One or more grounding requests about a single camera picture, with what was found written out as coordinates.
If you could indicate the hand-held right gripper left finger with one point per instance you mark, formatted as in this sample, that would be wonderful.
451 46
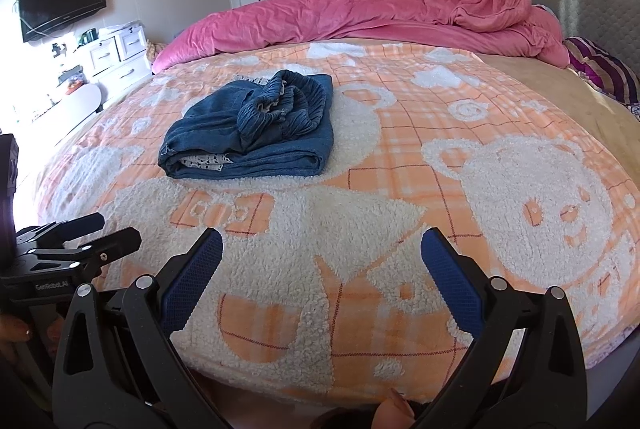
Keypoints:
192 279

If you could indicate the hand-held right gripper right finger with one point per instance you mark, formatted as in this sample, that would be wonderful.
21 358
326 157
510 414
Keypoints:
450 281

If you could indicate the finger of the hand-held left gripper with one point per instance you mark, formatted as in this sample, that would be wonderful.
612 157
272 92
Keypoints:
105 249
65 226

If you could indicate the blue denim pants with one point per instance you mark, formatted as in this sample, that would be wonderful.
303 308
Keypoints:
225 129

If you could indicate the person's left hand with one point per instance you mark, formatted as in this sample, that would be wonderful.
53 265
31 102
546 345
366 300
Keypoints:
15 329

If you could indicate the person's right hand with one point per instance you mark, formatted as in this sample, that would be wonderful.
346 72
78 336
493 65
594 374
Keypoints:
395 411

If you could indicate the bear printed blanket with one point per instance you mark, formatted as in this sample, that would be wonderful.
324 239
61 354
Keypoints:
350 234

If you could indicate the white rounded table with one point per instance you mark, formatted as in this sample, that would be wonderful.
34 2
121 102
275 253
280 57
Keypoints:
70 109

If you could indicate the white drawer cabinet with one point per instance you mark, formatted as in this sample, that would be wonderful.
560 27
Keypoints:
110 54

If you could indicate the beige bed sheet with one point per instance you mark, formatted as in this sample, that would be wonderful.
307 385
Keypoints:
550 99

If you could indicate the blue floral cloth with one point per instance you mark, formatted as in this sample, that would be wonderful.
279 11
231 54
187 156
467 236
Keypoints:
632 111

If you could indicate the purple striped pillow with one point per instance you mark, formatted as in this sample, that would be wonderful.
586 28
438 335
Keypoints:
605 66

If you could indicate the pink duvet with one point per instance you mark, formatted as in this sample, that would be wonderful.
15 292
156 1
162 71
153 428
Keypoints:
325 19

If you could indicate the grey padded headboard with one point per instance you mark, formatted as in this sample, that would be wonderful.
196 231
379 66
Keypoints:
600 9

